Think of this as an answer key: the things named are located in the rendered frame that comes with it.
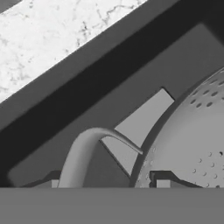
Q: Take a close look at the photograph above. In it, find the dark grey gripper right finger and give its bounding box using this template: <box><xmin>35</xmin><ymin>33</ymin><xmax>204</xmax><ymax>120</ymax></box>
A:
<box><xmin>149</xmin><ymin>170</ymin><xmax>203</xmax><ymax>188</ymax></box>

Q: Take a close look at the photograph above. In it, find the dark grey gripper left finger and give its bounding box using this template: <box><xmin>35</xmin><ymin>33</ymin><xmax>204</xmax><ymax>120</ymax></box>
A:
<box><xmin>21</xmin><ymin>170</ymin><xmax>62</xmax><ymax>188</ymax></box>

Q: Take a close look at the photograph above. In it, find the grey curved sink faucet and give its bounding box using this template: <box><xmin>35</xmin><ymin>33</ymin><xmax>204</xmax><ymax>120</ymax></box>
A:
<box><xmin>57</xmin><ymin>127</ymin><xmax>144</xmax><ymax>188</ymax></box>

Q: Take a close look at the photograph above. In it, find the silver perforated colander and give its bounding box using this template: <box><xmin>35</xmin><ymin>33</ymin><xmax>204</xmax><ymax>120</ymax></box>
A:
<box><xmin>129</xmin><ymin>66</ymin><xmax>224</xmax><ymax>188</ymax></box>

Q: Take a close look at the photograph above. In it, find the dark grey sink basin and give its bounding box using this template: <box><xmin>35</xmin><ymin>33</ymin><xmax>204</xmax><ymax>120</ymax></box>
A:
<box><xmin>0</xmin><ymin>0</ymin><xmax>224</xmax><ymax>188</ymax></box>

